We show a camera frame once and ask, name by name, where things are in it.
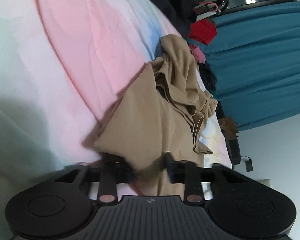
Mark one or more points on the black sofa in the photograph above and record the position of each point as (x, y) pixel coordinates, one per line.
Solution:
(231, 145)

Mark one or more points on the brown paper bag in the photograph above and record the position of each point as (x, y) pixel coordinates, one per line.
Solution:
(229, 127)

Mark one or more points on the dark navy garment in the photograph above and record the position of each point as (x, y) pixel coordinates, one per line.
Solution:
(180, 13)

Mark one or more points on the black garment pile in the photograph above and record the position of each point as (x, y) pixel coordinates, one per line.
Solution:
(207, 76)

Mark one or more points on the tan printed t-shirt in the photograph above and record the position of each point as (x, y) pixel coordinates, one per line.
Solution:
(163, 110)

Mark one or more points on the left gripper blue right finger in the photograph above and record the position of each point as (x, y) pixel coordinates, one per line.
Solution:
(187, 173)

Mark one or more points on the pink folded garment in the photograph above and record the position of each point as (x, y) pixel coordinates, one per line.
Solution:
(197, 53)

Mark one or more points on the quilted beige headboard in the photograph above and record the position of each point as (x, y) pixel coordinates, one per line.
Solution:
(265, 182)

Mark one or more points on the red t-shirt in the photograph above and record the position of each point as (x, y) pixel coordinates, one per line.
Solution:
(203, 31)

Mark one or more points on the pink clothes hanger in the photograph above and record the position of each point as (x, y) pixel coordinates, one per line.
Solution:
(207, 6)

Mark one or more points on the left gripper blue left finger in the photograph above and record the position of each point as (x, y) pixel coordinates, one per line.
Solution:
(114, 171)

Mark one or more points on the pastel tie-dye bed sheet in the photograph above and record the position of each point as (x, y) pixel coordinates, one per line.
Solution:
(63, 64)

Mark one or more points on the silver tripod stand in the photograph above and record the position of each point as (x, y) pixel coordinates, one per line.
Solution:
(223, 5)

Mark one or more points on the blue right curtain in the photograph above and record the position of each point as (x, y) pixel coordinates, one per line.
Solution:
(255, 57)

